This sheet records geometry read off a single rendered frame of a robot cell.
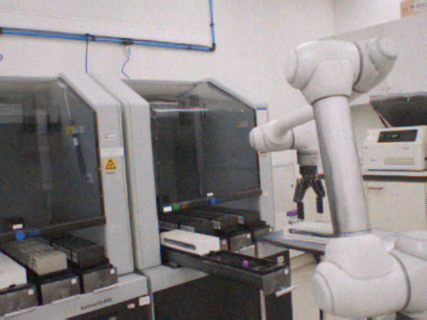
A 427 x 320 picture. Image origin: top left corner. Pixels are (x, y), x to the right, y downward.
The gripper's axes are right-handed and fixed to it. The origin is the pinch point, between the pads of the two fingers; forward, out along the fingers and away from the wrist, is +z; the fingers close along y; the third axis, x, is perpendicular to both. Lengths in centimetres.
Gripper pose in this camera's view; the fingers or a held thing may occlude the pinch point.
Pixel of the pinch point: (311, 213)
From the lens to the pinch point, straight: 185.3
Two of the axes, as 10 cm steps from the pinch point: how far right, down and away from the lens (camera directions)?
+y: 7.3, -0.9, 6.8
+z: 0.7, 10.0, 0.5
